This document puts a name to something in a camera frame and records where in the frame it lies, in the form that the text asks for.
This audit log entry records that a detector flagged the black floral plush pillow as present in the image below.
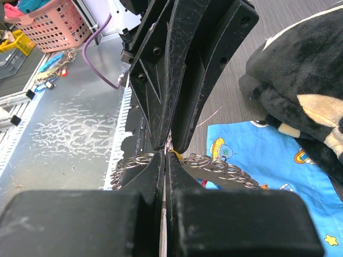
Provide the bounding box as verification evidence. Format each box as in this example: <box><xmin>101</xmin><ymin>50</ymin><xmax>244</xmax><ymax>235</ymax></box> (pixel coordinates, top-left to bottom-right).
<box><xmin>239</xmin><ymin>6</ymin><xmax>342</xmax><ymax>184</ymax></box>

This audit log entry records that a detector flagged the large metal keyring with rings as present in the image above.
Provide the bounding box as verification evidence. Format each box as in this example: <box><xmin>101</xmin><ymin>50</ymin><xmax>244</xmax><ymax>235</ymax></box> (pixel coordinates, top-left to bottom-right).
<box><xmin>111</xmin><ymin>153</ymin><xmax>262</xmax><ymax>191</ymax></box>

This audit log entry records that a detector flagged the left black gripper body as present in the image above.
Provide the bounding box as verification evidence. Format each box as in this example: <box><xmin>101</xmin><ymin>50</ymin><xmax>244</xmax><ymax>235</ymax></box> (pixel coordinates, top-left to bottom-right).
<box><xmin>120</xmin><ymin>1</ymin><xmax>172</xmax><ymax>64</ymax></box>

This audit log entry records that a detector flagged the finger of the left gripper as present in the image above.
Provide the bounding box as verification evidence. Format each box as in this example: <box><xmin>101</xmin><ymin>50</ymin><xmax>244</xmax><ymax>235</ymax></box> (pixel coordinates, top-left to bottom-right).
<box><xmin>171</xmin><ymin>1</ymin><xmax>259</xmax><ymax>154</ymax></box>
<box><xmin>130</xmin><ymin>1</ymin><xmax>210</xmax><ymax>150</ymax></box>

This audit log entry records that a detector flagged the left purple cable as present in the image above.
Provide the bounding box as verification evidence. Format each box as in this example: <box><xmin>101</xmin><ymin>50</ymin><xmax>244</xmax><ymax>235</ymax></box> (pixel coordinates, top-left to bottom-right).
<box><xmin>81</xmin><ymin>13</ymin><xmax>129</xmax><ymax>90</ymax></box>

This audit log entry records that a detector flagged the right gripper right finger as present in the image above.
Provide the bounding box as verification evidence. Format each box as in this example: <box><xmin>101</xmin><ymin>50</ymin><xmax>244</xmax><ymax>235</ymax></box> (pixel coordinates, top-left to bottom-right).
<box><xmin>165</xmin><ymin>153</ymin><xmax>324</xmax><ymax>256</ymax></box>

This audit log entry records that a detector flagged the blue cartoon print cloth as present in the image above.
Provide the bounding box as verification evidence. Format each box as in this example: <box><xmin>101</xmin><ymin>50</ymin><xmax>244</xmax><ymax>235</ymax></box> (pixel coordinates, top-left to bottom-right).
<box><xmin>207</xmin><ymin>120</ymin><xmax>342</xmax><ymax>256</ymax></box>

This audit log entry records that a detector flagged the spare key bunch outside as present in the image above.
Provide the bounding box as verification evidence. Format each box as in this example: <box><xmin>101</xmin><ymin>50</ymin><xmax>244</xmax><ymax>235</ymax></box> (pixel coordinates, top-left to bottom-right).
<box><xmin>34</xmin><ymin>48</ymin><xmax>77</xmax><ymax>93</ymax></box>

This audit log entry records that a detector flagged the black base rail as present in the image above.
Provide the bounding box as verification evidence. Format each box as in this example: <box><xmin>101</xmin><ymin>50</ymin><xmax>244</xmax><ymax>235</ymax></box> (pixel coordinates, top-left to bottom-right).
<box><xmin>118</xmin><ymin>93</ymin><xmax>153</xmax><ymax>165</ymax></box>

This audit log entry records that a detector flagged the white slotted cable duct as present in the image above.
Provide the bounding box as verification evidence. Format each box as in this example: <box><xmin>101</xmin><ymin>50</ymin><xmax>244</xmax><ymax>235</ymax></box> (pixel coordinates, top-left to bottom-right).
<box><xmin>103</xmin><ymin>86</ymin><xmax>132</xmax><ymax>191</ymax></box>

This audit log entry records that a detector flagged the yellow key tag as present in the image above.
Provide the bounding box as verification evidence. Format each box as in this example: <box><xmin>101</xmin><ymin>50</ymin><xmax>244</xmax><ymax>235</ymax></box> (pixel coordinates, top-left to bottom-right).
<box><xmin>171</xmin><ymin>150</ymin><xmax>183</xmax><ymax>160</ymax></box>

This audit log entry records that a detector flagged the pink laundry basket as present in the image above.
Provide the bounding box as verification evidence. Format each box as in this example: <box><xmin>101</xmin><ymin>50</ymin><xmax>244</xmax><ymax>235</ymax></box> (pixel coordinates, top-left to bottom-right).
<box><xmin>4</xmin><ymin>0</ymin><xmax>92</xmax><ymax>53</ymax></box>

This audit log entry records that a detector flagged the grey plastic storage crate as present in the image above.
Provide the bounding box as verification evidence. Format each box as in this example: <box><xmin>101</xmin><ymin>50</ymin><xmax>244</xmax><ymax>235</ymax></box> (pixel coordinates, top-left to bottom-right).
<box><xmin>0</xmin><ymin>48</ymin><xmax>26</xmax><ymax>79</ymax></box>

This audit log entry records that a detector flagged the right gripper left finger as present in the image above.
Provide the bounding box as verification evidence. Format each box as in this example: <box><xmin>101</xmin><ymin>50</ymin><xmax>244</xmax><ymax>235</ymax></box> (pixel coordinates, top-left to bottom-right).
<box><xmin>1</xmin><ymin>151</ymin><xmax>165</xmax><ymax>256</ymax></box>

